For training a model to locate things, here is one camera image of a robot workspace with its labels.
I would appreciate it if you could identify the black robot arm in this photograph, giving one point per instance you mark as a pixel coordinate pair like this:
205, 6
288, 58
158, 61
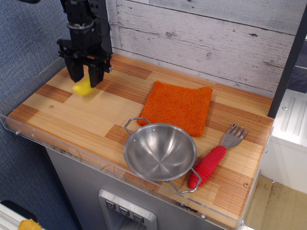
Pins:
82, 12

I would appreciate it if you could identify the white ribbed side counter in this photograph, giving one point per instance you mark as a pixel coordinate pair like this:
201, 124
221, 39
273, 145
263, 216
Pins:
285, 156

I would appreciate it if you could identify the dark right upright post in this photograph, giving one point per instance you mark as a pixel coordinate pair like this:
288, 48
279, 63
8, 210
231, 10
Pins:
290, 64

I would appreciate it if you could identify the grey toy cabinet front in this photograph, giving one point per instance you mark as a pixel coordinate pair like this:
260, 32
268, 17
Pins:
82, 183

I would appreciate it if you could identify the black and yellow object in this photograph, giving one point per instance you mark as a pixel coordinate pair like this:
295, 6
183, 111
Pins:
15, 217

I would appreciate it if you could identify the silver button dispenser panel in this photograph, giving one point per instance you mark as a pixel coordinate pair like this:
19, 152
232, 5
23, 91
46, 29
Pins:
121, 214

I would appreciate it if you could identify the yellow toy banana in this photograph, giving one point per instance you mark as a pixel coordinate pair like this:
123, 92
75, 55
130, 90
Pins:
83, 87

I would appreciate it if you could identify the small steel bowl with handles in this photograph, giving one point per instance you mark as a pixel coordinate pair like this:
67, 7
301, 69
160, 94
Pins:
162, 153

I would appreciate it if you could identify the orange woven cloth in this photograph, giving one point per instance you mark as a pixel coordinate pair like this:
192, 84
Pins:
183, 107

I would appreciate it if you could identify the clear acrylic table guard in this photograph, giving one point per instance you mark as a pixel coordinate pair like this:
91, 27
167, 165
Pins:
38, 103

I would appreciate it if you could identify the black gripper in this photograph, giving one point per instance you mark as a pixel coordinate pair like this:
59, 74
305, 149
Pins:
84, 48

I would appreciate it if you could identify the red handled toy fork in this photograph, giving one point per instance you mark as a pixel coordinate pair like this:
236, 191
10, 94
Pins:
205, 168

